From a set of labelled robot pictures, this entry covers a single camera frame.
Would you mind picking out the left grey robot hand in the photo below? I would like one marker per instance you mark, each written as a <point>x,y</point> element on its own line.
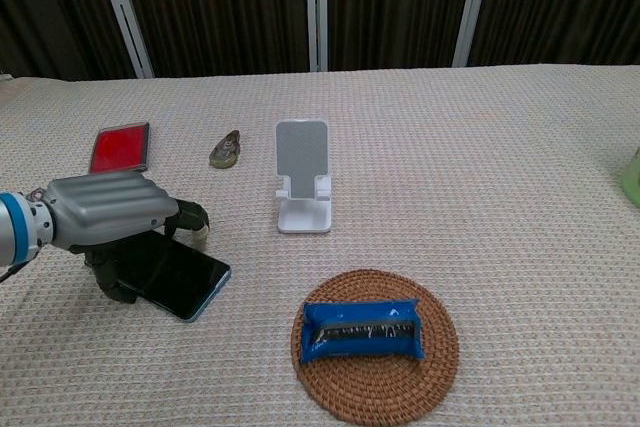
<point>107,209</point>

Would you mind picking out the black smartphone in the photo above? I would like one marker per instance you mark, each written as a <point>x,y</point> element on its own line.
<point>182,279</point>

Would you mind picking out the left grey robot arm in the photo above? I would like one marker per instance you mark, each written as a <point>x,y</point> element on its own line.
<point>15,227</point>

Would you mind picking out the white phone stand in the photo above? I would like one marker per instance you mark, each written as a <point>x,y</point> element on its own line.
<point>302,167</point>

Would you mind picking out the round woven rattan coaster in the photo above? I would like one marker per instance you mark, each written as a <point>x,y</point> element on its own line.
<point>375,387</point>

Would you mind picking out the red rectangular card case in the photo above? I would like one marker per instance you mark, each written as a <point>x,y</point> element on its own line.
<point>119,148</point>

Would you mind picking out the blue snack bar packet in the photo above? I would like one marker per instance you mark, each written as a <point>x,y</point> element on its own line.
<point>360,312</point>

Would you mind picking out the beige woven tablecloth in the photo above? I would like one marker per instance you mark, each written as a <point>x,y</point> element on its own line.
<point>450,172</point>

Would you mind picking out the green plastic bucket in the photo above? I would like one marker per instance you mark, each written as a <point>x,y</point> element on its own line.
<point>633,177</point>

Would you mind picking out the white screen frame post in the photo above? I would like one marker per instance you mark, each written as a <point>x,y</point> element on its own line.
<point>315,7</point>
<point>470,7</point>
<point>122,12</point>

